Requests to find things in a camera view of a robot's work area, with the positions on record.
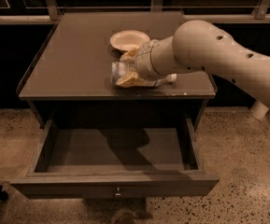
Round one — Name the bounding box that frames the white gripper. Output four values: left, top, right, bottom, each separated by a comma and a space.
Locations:
115, 38, 172, 88

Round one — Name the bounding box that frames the blue plastic bottle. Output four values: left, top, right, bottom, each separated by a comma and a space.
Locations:
110, 61, 178, 89

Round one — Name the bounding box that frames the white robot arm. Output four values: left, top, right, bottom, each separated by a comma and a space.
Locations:
114, 21, 270, 109

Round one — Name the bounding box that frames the grey cabinet with counter top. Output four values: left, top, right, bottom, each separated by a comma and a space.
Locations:
17, 12, 217, 129

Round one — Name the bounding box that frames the open grey top drawer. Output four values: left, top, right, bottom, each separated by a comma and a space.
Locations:
11, 119, 219, 199

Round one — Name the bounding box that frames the small metal drawer knob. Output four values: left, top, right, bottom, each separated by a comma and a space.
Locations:
114, 187, 122, 198

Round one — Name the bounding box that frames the white bowl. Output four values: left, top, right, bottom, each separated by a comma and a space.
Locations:
110, 30, 150, 53

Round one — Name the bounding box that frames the metal railing frame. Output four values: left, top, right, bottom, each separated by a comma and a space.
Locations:
0, 0, 270, 25

